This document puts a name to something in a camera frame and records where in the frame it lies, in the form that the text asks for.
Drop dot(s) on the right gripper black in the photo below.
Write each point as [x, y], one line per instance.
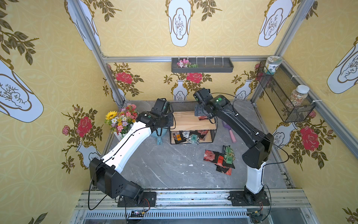
[200, 111]

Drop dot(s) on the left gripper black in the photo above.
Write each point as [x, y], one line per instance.
[170, 120]

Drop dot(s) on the red black tea bag front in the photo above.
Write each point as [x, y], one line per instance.
[212, 156]

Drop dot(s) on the green grape oolong tea bag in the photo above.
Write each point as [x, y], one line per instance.
[229, 155]

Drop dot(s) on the da hong pao tea bag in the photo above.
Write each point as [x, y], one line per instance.
[227, 171]

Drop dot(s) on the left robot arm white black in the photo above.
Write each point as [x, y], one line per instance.
[106, 172]

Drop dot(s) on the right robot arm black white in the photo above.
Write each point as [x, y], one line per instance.
[259, 144]

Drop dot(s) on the colourful artificial flower bouquet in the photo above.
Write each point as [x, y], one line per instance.
[121, 121]

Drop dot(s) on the purple garden fork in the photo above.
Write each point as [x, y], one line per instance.
[232, 136]

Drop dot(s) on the small pink flowers in tray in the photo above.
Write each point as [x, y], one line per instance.
[184, 63]

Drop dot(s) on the white picket fence planter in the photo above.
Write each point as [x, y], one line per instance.
[119, 136]

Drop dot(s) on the white lidded printed jar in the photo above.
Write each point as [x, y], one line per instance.
[271, 65]

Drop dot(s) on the clear jar white lid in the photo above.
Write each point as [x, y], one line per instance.
[297, 96]

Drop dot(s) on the black wire mesh shelf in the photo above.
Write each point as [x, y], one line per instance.
[186, 120]

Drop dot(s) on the black wire wall basket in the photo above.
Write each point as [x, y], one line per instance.
[279, 88]

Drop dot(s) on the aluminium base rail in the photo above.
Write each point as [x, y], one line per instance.
[277, 206]

